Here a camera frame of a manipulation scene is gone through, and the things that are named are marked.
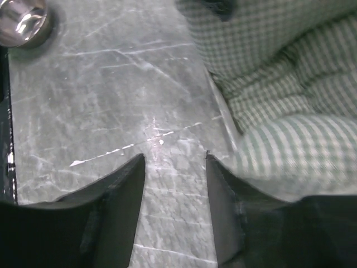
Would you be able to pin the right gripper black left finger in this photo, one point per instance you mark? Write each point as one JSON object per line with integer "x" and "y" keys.
{"x": 94, "y": 226}

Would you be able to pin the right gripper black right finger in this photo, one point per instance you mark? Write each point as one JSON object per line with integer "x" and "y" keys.
{"x": 253, "y": 229}

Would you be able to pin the green checkered pet cushion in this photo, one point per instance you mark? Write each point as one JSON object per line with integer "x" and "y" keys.
{"x": 287, "y": 72}

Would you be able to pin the round metal lid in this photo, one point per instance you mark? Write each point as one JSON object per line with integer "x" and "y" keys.
{"x": 25, "y": 24}

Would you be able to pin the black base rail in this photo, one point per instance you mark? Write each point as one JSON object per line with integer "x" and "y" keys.
{"x": 8, "y": 166}

